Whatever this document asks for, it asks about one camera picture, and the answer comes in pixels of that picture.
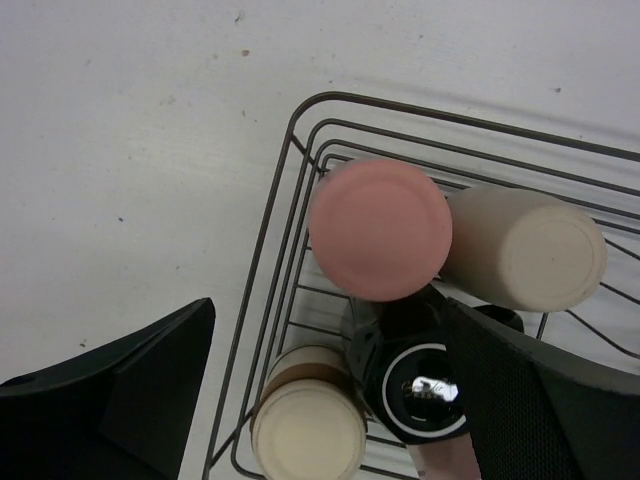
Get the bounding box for steel cup with brown band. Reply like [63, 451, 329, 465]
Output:
[250, 345, 367, 480]

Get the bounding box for beige plastic tumbler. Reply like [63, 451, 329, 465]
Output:
[441, 186, 608, 312]

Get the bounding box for pink plastic tumbler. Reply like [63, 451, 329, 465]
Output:
[308, 158, 452, 302]

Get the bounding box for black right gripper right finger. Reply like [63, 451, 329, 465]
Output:
[443, 298, 639, 479]

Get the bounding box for black cup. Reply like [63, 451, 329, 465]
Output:
[341, 285, 468, 445]

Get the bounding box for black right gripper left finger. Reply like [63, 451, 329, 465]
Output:
[1, 298, 215, 479]

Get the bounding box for pink ceramic mug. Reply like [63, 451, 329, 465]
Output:
[407, 434, 481, 480]

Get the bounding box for wire dish rack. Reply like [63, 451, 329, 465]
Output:
[202, 91, 639, 479]

